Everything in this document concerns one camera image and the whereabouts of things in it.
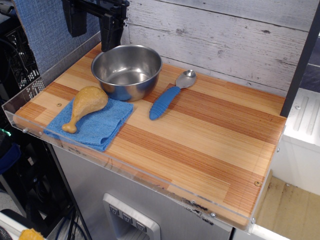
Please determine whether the black vertical post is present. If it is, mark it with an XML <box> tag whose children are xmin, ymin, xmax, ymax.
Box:
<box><xmin>280</xmin><ymin>0</ymin><xmax>320</xmax><ymax>118</ymax></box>

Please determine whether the stainless steel cabinet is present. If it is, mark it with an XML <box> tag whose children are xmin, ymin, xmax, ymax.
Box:
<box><xmin>53</xmin><ymin>146</ymin><xmax>233</xmax><ymax>240</ymax></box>

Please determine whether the stainless steel metal bowl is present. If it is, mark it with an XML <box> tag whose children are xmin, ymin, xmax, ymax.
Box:
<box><xmin>91</xmin><ymin>44</ymin><xmax>163</xmax><ymax>102</ymax></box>

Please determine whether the tan toy chicken drumstick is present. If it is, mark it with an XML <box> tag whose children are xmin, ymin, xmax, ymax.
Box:
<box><xmin>61</xmin><ymin>86</ymin><xmax>109</xmax><ymax>134</ymax></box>

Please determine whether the blue fabric panel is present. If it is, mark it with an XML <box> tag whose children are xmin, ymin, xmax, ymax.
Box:
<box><xmin>12</xmin><ymin>0</ymin><xmax>100</xmax><ymax>75</ymax></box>

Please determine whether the black plastic crate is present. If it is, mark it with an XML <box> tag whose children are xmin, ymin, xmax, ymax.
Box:
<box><xmin>0</xmin><ymin>26</ymin><xmax>40</xmax><ymax>89</ymax></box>

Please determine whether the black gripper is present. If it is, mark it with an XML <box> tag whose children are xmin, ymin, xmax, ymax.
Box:
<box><xmin>62</xmin><ymin>0</ymin><xmax>130</xmax><ymax>52</ymax></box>

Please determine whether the clear acrylic table guard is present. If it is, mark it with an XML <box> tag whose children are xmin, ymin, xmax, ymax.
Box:
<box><xmin>6</xmin><ymin>46</ymin><xmax>286</xmax><ymax>230</ymax></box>

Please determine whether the white ribbed appliance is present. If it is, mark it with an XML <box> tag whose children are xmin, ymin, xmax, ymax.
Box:
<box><xmin>270</xmin><ymin>88</ymin><xmax>320</xmax><ymax>195</ymax></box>

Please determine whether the blue folded microfiber cloth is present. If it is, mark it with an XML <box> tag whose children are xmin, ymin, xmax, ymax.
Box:
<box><xmin>43</xmin><ymin>98</ymin><xmax>134</xmax><ymax>152</ymax></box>

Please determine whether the yellow object at corner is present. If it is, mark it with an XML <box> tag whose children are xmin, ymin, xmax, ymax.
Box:
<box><xmin>18</xmin><ymin>228</ymin><xmax>45</xmax><ymax>240</ymax></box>

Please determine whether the spoon with blue handle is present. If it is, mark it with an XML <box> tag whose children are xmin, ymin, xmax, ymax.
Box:
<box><xmin>149</xmin><ymin>70</ymin><xmax>197</xmax><ymax>120</ymax></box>

